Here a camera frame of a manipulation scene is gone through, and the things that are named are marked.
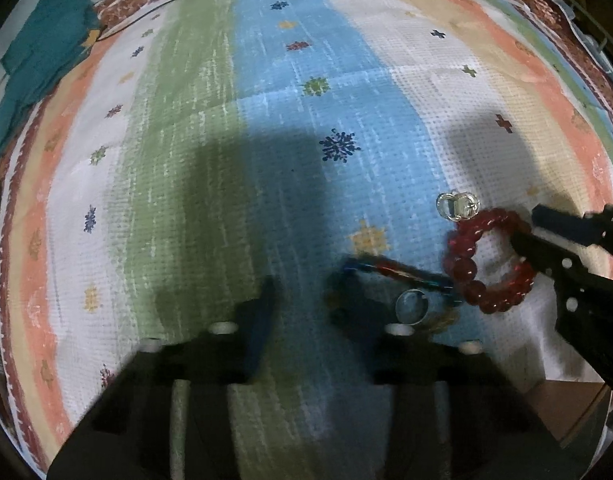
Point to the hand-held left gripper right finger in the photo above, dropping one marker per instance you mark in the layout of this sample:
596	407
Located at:
354	302

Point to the striped pastel cloth mat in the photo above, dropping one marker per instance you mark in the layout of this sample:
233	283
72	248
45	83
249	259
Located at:
186	110

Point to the clear glass bead trinket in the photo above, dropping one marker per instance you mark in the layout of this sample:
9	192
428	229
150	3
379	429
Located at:
444	203

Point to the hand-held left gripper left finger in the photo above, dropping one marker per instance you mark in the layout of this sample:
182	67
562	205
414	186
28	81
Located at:
260	320

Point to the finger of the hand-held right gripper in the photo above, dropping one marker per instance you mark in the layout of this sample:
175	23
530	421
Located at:
541	255
561	225

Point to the teal cloth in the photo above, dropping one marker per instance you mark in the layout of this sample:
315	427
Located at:
41	40

